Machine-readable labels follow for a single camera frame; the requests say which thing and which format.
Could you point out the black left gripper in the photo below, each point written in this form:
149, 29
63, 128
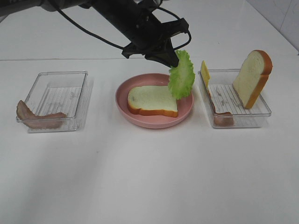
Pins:
152, 38

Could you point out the green lettuce leaf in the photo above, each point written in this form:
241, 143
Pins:
181, 77

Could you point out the bread slice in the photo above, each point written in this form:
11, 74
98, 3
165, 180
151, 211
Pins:
152, 100
252, 77

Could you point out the tray bacon strip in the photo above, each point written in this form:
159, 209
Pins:
49, 121
224, 119

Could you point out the yellow cheese slice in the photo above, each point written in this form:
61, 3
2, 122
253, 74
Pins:
204, 73

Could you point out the pink round plate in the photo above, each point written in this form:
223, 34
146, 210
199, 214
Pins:
154, 121

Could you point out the clear right plastic tray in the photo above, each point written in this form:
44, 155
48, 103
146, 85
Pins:
226, 99

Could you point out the clear plastic tray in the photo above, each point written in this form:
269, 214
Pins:
226, 99
66, 92

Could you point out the upright bread slice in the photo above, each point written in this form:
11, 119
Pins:
252, 77

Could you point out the clear left plastic tray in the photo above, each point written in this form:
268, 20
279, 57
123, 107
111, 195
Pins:
66, 92

